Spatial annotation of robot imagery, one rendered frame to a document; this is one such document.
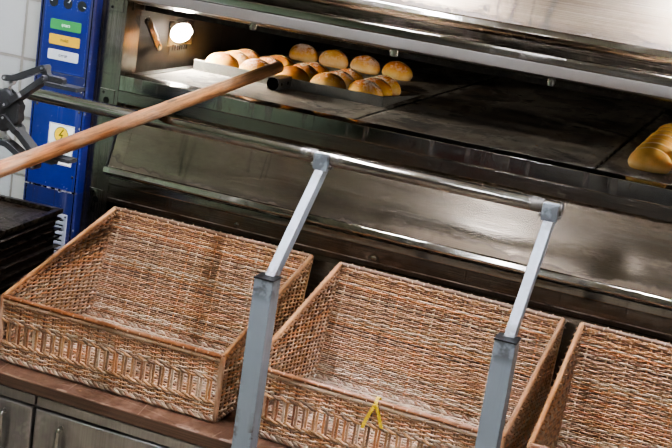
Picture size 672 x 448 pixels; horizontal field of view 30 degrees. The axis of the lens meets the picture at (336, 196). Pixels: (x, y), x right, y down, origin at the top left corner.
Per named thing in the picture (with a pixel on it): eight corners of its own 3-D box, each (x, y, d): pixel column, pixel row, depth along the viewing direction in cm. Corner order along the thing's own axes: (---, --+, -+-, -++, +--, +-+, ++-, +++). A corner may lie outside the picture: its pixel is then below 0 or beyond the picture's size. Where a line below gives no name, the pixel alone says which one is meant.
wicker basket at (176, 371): (102, 306, 324) (113, 203, 318) (302, 361, 307) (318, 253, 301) (-11, 359, 279) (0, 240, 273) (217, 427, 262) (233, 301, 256)
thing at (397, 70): (377, 76, 386) (380, 58, 384) (385, 75, 392) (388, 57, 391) (407, 82, 382) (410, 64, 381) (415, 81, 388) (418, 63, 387)
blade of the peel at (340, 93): (382, 107, 325) (383, 96, 324) (192, 69, 342) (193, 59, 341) (421, 95, 358) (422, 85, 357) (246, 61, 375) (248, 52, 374)
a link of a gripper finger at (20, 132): (3, 112, 238) (-2, 117, 239) (37, 159, 237) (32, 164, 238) (15, 110, 242) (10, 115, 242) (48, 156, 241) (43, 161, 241)
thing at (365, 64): (345, 70, 389) (348, 52, 388) (354, 69, 395) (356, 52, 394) (375, 76, 385) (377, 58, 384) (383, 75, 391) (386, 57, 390)
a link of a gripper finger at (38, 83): (15, 107, 242) (11, 101, 242) (56, 78, 238) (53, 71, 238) (3, 109, 238) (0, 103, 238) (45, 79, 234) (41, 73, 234)
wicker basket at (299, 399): (321, 366, 305) (338, 258, 299) (547, 431, 286) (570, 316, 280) (233, 432, 260) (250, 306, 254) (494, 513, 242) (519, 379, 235)
